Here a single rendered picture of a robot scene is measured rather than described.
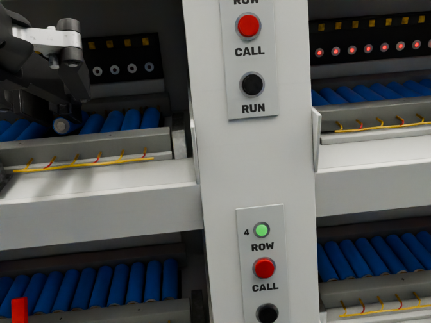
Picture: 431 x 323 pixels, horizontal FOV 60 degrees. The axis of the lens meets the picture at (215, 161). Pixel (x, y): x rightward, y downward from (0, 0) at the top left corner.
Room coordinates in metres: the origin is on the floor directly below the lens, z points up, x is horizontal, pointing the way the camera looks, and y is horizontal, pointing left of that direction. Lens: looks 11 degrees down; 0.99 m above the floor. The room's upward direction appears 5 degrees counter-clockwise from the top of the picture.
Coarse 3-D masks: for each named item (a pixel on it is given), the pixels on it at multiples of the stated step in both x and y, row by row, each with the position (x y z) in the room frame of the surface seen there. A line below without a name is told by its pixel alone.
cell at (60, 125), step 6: (84, 114) 0.42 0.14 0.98; (54, 120) 0.37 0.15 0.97; (60, 120) 0.37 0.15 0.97; (66, 120) 0.37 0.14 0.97; (84, 120) 0.42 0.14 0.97; (54, 126) 0.37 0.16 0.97; (60, 126) 0.37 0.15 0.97; (66, 126) 0.37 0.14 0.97; (72, 126) 0.38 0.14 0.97; (78, 126) 0.40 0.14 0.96; (60, 132) 0.37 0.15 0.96; (66, 132) 0.37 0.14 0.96
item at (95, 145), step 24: (0, 144) 0.34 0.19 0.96; (24, 144) 0.34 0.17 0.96; (48, 144) 0.34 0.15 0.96; (72, 144) 0.34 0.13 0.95; (96, 144) 0.34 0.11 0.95; (120, 144) 0.34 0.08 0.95; (144, 144) 0.34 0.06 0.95; (168, 144) 0.34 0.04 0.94; (24, 168) 0.32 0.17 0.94; (48, 168) 0.32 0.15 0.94
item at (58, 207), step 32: (96, 96) 0.47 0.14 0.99; (192, 128) 0.28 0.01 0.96; (192, 160) 0.34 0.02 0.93; (0, 192) 0.31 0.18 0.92; (32, 192) 0.30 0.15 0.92; (64, 192) 0.30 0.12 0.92; (96, 192) 0.29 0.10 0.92; (128, 192) 0.29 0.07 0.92; (160, 192) 0.30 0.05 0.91; (192, 192) 0.30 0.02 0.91; (0, 224) 0.29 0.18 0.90; (32, 224) 0.29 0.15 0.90; (64, 224) 0.30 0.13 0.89; (96, 224) 0.30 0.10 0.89; (128, 224) 0.30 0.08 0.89; (160, 224) 0.30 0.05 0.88; (192, 224) 0.31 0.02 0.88
